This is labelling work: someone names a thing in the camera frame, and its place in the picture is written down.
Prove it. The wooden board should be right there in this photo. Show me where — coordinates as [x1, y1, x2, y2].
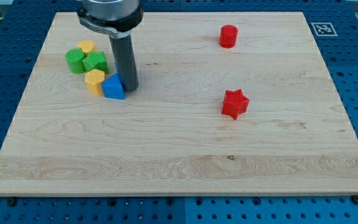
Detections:
[0, 12, 358, 197]

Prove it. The white fiducial marker tag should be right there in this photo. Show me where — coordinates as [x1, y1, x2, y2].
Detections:
[311, 22, 337, 37]

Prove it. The green star block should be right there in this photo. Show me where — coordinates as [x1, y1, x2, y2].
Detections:
[82, 52, 109, 74]

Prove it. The red cylinder block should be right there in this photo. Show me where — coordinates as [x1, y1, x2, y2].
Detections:
[219, 24, 239, 49]

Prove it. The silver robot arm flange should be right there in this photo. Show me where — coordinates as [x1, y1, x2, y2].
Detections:
[76, 0, 144, 39]

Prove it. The red star block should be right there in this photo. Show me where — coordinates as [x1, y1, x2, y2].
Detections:
[221, 89, 250, 120]

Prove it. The yellow heart block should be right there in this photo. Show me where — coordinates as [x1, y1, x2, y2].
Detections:
[77, 40, 96, 57]

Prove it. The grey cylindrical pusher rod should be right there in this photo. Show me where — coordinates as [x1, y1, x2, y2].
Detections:
[109, 35, 139, 91]

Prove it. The blue triangle block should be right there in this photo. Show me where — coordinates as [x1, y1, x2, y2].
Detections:
[101, 73, 125, 100]

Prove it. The green cylinder block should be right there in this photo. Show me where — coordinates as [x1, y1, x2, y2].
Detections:
[65, 49, 85, 74]

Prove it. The yellow hexagon block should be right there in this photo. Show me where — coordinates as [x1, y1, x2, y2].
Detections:
[85, 69, 105, 96]

